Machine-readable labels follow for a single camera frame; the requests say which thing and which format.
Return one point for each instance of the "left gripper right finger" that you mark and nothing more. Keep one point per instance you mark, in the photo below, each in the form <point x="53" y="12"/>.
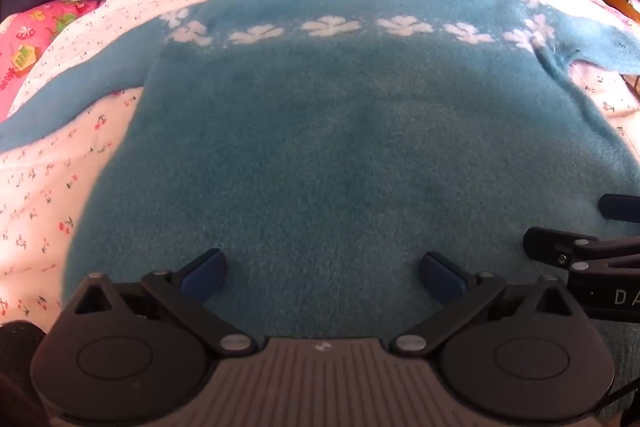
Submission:
<point x="463" y="297"/>

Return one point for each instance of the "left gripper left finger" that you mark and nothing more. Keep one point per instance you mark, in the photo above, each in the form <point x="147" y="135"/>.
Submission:
<point x="183" y="295"/>

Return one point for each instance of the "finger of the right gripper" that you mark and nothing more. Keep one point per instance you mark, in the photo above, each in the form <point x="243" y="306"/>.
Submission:
<point x="620" y="207"/>
<point x="552" y="247"/>

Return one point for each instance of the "blue fuzzy flower sweater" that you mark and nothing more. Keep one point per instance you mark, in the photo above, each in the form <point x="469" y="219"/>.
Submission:
<point x="325" y="145"/>

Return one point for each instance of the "pink cartoon print blanket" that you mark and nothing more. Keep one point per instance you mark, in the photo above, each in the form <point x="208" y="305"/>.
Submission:
<point x="26" y="35"/>

